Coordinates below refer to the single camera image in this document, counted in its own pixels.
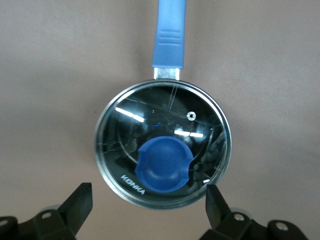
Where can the glass lid with blue knob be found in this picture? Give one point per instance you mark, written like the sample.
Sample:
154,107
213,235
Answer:
162,120

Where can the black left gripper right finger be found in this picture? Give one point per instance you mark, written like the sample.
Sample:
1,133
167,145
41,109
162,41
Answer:
237,227

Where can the brown table mat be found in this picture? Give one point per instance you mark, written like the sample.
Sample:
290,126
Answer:
37,75

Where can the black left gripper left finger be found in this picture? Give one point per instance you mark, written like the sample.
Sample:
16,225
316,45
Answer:
50,225

